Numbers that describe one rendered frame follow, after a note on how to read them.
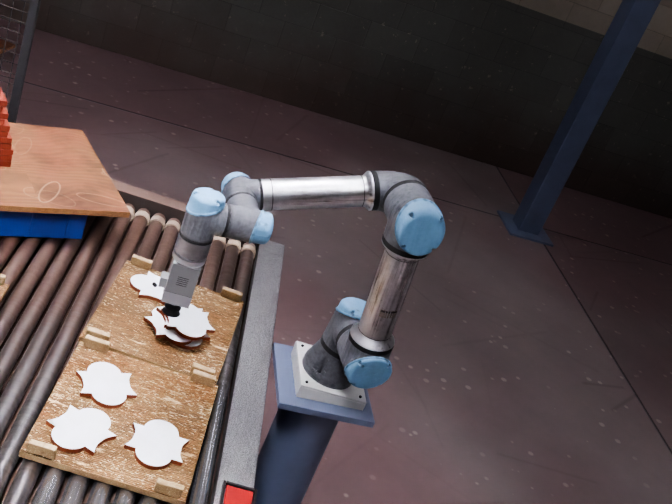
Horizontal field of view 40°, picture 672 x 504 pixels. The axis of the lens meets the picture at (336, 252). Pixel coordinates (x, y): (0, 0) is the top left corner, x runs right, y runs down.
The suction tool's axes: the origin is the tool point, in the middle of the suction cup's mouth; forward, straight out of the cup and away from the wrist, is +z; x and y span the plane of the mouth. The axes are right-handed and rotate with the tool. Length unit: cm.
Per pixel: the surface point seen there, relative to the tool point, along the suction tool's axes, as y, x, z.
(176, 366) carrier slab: -5.1, 5.8, 18.4
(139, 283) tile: -35.6, -7.8, 17.3
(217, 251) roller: -70, 13, 20
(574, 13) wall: -497, 253, -21
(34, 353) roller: 1.1, -27.1, 20.1
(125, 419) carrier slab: 18.3, -3.5, 18.4
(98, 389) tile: 11.9, -10.9, 17.3
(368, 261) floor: -271, 117, 112
